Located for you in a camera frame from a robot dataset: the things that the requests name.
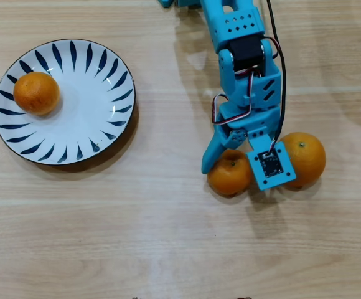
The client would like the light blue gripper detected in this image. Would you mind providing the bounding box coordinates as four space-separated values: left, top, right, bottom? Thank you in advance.
201 101 282 174

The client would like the small orange fruit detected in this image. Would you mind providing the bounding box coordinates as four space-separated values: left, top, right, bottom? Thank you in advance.
207 148 255 196

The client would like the large orange fruit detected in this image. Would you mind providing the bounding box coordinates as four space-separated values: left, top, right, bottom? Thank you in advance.
279 131 327 189

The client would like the yellowish orange fruit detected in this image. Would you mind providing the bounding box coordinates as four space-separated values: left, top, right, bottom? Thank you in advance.
13 71 60 116

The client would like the white plate with blue petals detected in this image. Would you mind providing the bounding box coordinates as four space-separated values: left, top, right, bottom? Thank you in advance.
0 39 137 166

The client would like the red white black servo wire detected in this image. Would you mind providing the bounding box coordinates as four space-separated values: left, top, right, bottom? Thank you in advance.
212 70 262 126

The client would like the blue camera mount with board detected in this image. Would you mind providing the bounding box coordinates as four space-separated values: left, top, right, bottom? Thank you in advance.
245 126 297 191

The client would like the black camera cable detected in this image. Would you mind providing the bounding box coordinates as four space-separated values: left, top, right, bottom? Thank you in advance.
266 0 287 149

